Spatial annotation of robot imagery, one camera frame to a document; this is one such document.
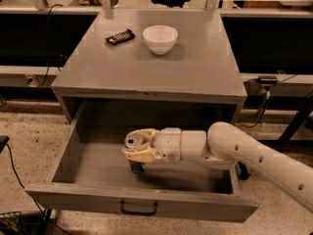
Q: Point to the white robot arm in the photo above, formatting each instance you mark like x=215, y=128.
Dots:
x=220, y=147

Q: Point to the open grey top drawer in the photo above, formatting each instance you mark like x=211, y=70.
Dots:
x=91, y=173

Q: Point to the silver blue redbull can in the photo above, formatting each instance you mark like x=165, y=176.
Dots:
x=132, y=142

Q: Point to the black drawer handle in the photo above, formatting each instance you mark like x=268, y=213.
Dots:
x=142, y=209

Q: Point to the black snack bar wrapper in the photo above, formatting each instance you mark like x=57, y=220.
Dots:
x=121, y=37

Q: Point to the grey cabinet body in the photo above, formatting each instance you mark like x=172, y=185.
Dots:
x=200, y=68

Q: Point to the white ceramic bowl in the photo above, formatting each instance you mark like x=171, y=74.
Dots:
x=160, y=39

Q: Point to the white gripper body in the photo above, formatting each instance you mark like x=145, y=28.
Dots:
x=167, y=144

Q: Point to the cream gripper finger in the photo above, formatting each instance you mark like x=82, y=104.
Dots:
x=143, y=136
x=148, y=155

